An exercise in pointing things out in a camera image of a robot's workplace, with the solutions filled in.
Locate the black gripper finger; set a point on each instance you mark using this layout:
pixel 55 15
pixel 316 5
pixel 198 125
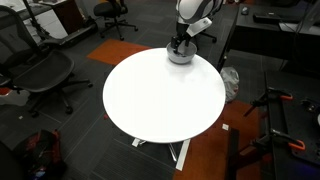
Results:
pixel 174 45
pixel 186 45

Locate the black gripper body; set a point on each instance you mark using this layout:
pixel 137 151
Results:
pixel 182 30

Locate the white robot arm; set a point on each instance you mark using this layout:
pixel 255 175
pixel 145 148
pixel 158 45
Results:
pixel 193 10

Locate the white bowl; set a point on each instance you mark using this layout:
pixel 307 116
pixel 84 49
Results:
pixel 181 59

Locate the black padded office chair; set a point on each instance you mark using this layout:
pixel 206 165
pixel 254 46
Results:
pixel 110 9
pixel 208 36

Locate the white plastic bag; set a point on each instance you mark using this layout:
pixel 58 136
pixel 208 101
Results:
pixel 230 83

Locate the grey computer mouse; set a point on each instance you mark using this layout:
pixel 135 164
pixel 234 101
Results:
pixel 244 10

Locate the black office desk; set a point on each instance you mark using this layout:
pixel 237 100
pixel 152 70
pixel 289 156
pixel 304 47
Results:
pixel 253 36

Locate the black keyboard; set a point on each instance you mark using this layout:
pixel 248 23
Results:
pixel 265 18

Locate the small white paper scrap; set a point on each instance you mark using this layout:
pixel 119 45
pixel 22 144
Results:
pixel 225 127

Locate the black orange bar clamp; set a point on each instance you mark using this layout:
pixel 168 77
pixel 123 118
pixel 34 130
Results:
pixel 283 136
pixel 266 96

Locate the black floor stand base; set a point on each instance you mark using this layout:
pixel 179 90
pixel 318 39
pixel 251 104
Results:
pixel 71 36

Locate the white paper sheet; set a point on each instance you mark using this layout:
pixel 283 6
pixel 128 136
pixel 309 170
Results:
pixel 290 27

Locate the white table base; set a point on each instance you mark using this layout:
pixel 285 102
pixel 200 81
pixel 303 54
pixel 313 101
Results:
pixel 183 155

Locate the brown wooden cabinet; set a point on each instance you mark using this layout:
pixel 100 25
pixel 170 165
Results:
pixel 68 15

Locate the white desk panel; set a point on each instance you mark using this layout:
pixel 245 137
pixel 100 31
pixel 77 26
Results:
pixel 50 23

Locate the black mesh office chair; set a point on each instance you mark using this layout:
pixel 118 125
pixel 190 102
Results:
pixel 43 71

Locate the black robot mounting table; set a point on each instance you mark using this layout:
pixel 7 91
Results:
pixel 293 133

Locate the red black tool bag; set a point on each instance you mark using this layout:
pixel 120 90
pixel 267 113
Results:
pixel 43 153

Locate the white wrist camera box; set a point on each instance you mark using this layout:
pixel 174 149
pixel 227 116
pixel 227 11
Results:
pixel 199 26

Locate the black upright post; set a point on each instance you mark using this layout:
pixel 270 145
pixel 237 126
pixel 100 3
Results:
pixel 232 153

